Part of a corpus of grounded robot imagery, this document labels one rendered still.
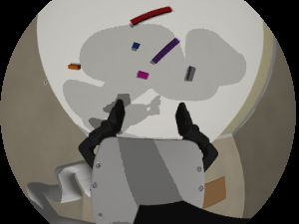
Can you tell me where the orange rod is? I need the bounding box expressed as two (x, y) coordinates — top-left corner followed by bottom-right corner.
(68, 64), (81, 70)

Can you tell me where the dark red rod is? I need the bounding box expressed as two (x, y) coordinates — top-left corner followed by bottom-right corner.
(130, 6), (172, 25)

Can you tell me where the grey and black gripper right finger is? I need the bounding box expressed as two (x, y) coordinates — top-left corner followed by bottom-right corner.
(175, 103), (218, 172)

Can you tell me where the short magenta rod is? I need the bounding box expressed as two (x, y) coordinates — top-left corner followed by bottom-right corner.
(138, 71), (149, 79)

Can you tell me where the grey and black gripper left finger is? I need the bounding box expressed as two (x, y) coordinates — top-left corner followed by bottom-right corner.
(78, 100), (126, 168)

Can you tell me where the grey rod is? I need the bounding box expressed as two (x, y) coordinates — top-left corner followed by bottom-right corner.
(186, 66), (196, 82)

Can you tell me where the purple rod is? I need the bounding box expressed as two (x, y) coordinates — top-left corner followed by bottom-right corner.
(152, 38), (179, 63)

